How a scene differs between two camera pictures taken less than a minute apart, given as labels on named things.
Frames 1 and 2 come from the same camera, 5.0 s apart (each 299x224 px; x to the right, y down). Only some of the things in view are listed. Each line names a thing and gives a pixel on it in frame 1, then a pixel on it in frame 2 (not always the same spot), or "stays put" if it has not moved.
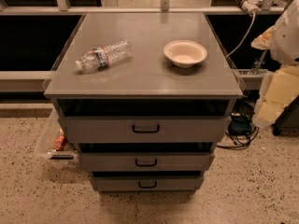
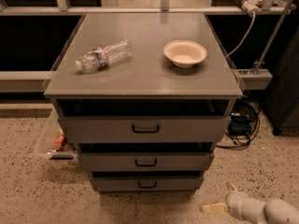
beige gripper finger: [264, 40] -> [241, 206]
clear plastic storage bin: [53, 141] stays put
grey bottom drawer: [147, 184] stays put
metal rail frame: [36, 80] stays put
